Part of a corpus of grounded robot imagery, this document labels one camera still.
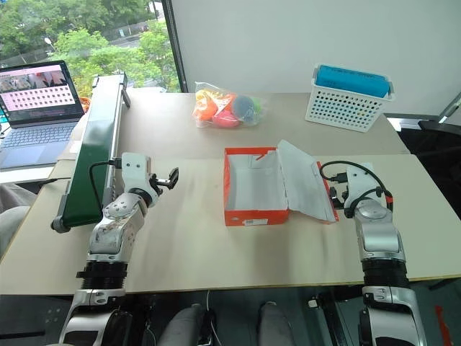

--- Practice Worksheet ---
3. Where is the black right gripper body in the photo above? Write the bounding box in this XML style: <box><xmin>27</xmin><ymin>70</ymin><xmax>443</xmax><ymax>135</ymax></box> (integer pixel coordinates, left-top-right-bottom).
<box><xmin>334</xmin><ymin>186</ymin><xmax>350</xmax><ymax>211</ymax></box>

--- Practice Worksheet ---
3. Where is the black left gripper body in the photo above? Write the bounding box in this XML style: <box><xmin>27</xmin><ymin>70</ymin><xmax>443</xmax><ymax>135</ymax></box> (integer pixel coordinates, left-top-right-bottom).
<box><xmin>148</xmin><ymin>172</ymin><xmax>171</xmax><ymax>198</ymax></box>

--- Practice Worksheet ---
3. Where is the green conveyor belt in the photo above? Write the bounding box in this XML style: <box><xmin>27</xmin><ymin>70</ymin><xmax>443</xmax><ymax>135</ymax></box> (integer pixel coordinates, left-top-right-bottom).
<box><xmin>50</xmin><ymin>71</ymin><xmax>132</xmax><ymax>234</ymax></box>

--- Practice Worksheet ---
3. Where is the orange shoe box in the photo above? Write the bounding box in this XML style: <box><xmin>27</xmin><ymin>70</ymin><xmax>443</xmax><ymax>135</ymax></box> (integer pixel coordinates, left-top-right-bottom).
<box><xmin>223</xmin><ymin>139</ymin><xmax>340</xmax><ymax>228</ymax></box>

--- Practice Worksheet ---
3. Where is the white perforated plastic basket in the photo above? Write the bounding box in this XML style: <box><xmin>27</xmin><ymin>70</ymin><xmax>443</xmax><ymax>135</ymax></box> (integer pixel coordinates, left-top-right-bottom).
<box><xmin>305</xmin><ymin>63</ymin><xmax>396</xmax><ymax>134</ymax></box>

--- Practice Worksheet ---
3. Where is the plastic bag of colourful toys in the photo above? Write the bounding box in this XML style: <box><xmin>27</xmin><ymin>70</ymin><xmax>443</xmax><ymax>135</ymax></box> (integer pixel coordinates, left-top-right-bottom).
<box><xmin>192</xmin><ymin>81</ymin><xmax>269</xmax><ymax>130</ymax></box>

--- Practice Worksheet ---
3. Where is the grey rounded robot leg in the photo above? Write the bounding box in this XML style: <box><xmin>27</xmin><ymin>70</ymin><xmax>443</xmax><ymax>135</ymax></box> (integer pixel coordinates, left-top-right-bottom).
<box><xmin>258</xmin><ymin>301</ymin><xmax>297</xmax><ymax>346</ymax></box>
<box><xmin>157</xmin><ymin>303</ymin><xmax>205</xmax><ymax>346</ymax></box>

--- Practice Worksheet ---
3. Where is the open grey laptop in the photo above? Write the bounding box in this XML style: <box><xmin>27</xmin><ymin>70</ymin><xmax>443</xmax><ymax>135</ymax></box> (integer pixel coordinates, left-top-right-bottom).
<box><xmin>0</xmin><ymin>60</ymin><xmax>86</xmax><ymax>171</ymax></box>

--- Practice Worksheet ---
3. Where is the grey trousered person's leg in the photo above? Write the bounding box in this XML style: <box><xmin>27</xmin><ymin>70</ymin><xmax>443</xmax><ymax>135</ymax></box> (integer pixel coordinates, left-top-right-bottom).
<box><xmin>0</xmin><ymin>182</ymin><xmax>37</xmax><ymax>259</ymax></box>

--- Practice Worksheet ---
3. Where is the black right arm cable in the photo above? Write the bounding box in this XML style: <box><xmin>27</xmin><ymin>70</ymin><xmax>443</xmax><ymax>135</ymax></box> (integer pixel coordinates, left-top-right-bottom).
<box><xmin>319</xmin><ymin>160</ymin><xmax>394</xmax><ymax>218</ymax></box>

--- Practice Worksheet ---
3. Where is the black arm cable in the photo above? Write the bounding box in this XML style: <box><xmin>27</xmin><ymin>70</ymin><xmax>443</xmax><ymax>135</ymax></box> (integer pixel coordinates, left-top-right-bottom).
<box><xmin>319</xmin><ymin>160</ymin><xmax>394</xmax><ymax>218</ymax></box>
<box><xmin>88</xmin><ymin>159</ymin><xmax>123</xmax><ymax>218</ymax></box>

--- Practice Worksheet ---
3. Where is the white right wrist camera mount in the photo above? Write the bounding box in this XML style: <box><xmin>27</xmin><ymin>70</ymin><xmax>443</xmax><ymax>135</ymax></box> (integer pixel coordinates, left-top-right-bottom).
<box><xmin>344</xmin><ymin>164</ymin><xmax>385</xmax><ymax>210</ymax></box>

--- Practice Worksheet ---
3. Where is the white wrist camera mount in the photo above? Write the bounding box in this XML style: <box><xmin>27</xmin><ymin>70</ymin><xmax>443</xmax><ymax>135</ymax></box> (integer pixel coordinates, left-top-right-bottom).
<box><xmin>344</xmin><ymin>164</ymin><xmax>385</xmax><ymax>210</ymax></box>
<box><xmin>120</xmin><ymin>151</ymin><xmax>153</xmax><ymax>192</ymax></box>

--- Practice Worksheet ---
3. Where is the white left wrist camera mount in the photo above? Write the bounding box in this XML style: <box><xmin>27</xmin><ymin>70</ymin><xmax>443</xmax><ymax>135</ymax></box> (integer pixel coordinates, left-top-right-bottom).
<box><xmin>120</xmin><ymin>151</ymin><xmax>153</xmax><ymax>192</ymax></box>

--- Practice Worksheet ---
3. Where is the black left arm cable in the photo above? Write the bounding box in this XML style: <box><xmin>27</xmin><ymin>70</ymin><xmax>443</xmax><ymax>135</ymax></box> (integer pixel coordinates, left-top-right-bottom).
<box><xmin>88</xmin><ymin>159</ymin><xmax>123</xmax><ymax>218</ymax></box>

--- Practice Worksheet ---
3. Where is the black window frame post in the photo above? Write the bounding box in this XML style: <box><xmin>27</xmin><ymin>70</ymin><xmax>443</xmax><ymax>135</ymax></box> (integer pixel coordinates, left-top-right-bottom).
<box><xmin>161</xmin><ymin>0</ymin><xmax>189</xmax><ymax>94</ymax></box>

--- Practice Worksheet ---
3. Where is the thin white cable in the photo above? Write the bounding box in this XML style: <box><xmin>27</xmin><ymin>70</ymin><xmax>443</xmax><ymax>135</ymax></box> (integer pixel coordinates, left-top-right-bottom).
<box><xmin>205</xmin><ymin>288</ymin><xmax>218</xmax><ymax>346</ymax></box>

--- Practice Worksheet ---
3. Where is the red strap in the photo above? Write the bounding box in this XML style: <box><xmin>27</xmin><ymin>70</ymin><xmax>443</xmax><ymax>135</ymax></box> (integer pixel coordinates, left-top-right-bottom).
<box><xmin>433</xmin><ymin>304</ymin><xmax>454</xmax><ymax>346</ymax></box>

